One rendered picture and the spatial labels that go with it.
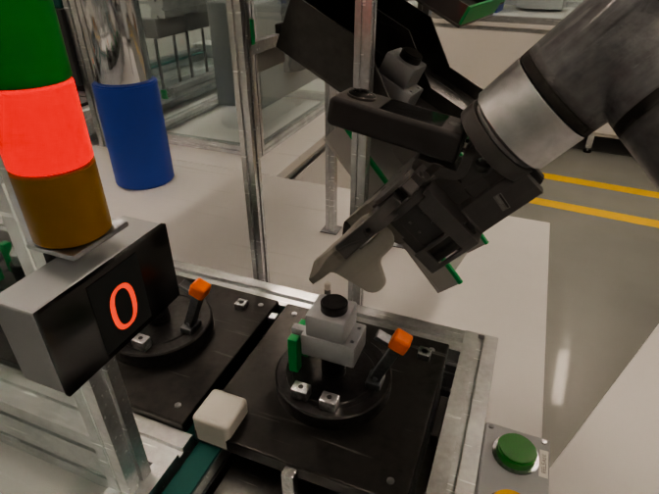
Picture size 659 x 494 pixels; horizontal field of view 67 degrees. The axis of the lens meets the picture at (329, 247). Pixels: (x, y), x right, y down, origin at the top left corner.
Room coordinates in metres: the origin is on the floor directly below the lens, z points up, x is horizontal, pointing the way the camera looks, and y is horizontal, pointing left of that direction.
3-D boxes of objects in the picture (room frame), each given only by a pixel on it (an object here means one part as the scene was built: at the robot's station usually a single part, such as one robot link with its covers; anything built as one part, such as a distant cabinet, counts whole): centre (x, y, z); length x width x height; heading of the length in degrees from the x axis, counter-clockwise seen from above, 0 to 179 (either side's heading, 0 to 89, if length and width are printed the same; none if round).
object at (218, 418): (0.37, 0.12, 0.97); 0.05 x 0.05 x 0.04; 68
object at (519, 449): (0.33, -0.20, 0.96); 0.04 x 0.04 x 0.02
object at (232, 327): (0.52, 0.23, 1.01); 0.24 x 0.24 x 0.13; 68
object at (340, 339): (0.43, 0.00, 1.06); 0.08 x 0.04 x 0.07; 68
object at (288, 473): (0.31, 0.04, 0.95); 0.01 x 0.01 x 0.04; 68
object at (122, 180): (1.28, 0.52, 0.99); 0.16 x 0.16 x 0.27
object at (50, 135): (0.29, 0.17, 1.33); 0.05 x 0.05 x 0.05
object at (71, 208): (0.29, 0.17, 1.28); 0.05 x 0.05 x 0.05
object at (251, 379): (0.42, -0.01, 0.96); 0.24 x 0.24 x 0.02; 68
